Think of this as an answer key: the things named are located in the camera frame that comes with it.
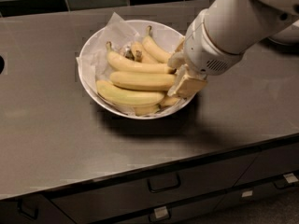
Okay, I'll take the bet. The yellow banana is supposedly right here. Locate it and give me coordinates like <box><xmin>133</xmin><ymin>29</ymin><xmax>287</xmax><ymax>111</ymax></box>
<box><xmin>109</xmin><ymin>71</ymin><xmax>176</xmax><ymax>91</ymax></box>
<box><xmin>142</xmin><ymin>25</ymin><xmax>171</xmax><ymax>63</ymax></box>

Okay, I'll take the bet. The long upper middle banana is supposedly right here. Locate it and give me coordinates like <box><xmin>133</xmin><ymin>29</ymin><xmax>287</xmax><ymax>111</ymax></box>
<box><xmin>106</xmin><ymin>41</ymin><xmax>175</xmax><ymax>74</ymax></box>

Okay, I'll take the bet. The short back middle banana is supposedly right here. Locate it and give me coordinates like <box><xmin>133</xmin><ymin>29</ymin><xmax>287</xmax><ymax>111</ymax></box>
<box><xmin>131</xmin><ymin>41</ymin><xmax>158</xmax><ymax>63</ymax></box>

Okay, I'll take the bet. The white label on drawer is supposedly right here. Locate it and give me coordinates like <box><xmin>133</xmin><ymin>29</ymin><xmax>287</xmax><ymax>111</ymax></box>
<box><xmin>154</xmin><ymin>206</ymin><xmax>169</xmax><ymax>219</ymax></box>
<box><xmin>283</xmin><ymin>173</ymin><xmax>299</xmax><ymax>184</ymax></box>

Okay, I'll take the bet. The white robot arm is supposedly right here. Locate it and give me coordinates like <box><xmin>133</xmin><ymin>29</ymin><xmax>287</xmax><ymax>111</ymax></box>
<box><xmin>168</xmin><ymin>0</ymin><xmax>299</xmax><ymax>98</ymax></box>

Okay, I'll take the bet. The white label on lower drawer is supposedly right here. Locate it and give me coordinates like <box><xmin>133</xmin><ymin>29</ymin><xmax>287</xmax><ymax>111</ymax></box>
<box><xmin>154</xmin><ymin>206</ymin><xmax>169</xmax><ymax>219</ymax></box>

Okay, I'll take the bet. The black drawer handle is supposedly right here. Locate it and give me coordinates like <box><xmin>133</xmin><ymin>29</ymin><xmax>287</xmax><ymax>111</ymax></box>
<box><xmin>273</xmin><ymin>176</ymin><xmax>299</xmax><ymax>189</ymax></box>
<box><xmin>17</xmin><ymin>199</ymin><xmax>39</xmax><ymax>221</ymax></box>
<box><xmin>147</xmin><ymin>173</ymin><xmax>181</xmax><ymax>193</ymax></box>

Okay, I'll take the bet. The small white label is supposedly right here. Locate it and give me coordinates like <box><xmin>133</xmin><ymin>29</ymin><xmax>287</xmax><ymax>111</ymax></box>
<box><xmin>241</xmin><ymin>190</ymin><xmax>253</xmax><ymax>198</ymax></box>

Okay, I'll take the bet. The small bottom banana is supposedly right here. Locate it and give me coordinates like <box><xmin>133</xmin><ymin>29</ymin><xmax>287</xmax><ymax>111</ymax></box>
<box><xmin>134</xmin><ymin>105</ymin><xmax>160</xmax><ymax>116</ymax></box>

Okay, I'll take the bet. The white bowl at back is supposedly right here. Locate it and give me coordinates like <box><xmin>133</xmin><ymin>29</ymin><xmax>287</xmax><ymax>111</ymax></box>
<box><xmin>268</xmin><ymin>21</ymin><xmax>299</xmax><ymax>46</ymax></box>

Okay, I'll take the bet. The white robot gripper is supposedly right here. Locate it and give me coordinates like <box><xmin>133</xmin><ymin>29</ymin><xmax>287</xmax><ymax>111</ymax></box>
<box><xmin>167</xmin><ymin>9</ymin><xmax>243</xmax><ymax>98</ymax></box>

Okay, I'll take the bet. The right dark drawer front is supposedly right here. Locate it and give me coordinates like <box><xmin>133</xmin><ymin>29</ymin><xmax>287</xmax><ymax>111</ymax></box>
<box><xmin>235</xmin><ymin>143</ymin><xmax>299</xmax><ymax>186</ymax></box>

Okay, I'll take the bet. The black middle drawer handle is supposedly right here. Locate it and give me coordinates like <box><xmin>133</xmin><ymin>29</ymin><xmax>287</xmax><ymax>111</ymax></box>
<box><xmin>147</xmin><ymin>173</ymin><xmax>181</xmax><ymax>193</ymax></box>

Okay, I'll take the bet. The large white bowl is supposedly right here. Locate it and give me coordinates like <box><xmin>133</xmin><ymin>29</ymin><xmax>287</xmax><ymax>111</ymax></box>
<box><xmin>77</xmin><ymin>19</ymin><xmax>197</xmax><ymax>120</ymax></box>

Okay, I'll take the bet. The white paper liner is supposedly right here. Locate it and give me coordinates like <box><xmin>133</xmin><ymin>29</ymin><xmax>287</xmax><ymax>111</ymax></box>
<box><xmin>76</xmin><ymin>11</ymin><xmax>194</xmax><ymax>118</ymax></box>

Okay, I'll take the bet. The left dark drawer front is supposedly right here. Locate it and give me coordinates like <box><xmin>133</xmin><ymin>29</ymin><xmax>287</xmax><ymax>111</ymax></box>
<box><xmin>0</xmin><ymin>194</ymin><xmax>75</xmax><ymax>224</ymax></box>

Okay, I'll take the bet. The front yellow-green banana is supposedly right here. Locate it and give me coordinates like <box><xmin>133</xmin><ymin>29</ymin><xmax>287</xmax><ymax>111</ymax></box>
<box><xmin>96</xmin><ymin>80</ymin><xmax>164</xmax><ymax>107</ymax></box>

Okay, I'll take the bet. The middle dark drawer front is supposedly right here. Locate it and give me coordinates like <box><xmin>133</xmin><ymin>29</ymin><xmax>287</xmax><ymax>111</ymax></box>
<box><xmin>53</xmin><ymin>154</ymin><xmax>255</xmax><ymax>224</ymax></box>

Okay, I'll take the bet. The small lower right banana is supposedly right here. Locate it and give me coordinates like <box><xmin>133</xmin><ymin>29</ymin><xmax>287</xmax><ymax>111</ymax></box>
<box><xmin>159</xmin><ymin>96</ymin><xmax>179</xmax><ymax>107</ymax></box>

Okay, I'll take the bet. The white label on right drawer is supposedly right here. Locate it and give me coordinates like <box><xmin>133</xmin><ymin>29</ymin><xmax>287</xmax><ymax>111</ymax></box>
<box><xmin>283</xmin><ymin>173</ymin><xmax>299</xmax><ymax>184</ymax></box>

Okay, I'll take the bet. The black right drawer handle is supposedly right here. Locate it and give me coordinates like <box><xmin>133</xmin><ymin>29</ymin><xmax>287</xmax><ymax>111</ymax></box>
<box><xmin>273</xmin><ymin>176</ymin><xmax>299</xmax><ymax>189</ymax></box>

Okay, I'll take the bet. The black left drawer handle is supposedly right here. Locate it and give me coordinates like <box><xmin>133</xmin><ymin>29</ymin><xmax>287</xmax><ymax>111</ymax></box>
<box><xmin>17</xmin><ymin>199</ymin><xmax>39</xmax><ymax>221</ymax></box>

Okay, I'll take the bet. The dark drawer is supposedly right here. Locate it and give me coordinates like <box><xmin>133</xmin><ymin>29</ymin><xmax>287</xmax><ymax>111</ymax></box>
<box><xmin>93</xmin><ymin>176</ymin><xmax>299</xmax><ymax>224</ymax></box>
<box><xmin>53</xmin><ymin>154</ymin><xmax>255</xmax><ymax>224</ymax></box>
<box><xmin>235</xmin><ymin>143</ymin><xmax>299</xmax><ymax>186</ymax></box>
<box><xmin>0</xmin><ymin>194</ymin><xmax>75</xmax><ymax>224</ymax></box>

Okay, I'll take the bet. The lower dark drawer front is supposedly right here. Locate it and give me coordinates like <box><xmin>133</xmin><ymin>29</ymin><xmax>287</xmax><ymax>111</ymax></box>
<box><xmin>93</xmin><ymin>176</ymin><xmax>299</xmax><ymax>224</ymax></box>

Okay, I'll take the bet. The small banana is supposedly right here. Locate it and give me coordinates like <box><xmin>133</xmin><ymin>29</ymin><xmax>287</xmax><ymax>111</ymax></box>
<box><xmin>134</xmin><ymin>105</ymin><xmax>160</xmax><ymax>116</ymax></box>
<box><xmin>159</xmin><ymin>96</ymin><xmax>179</xmax><ymax>107</ymax></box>

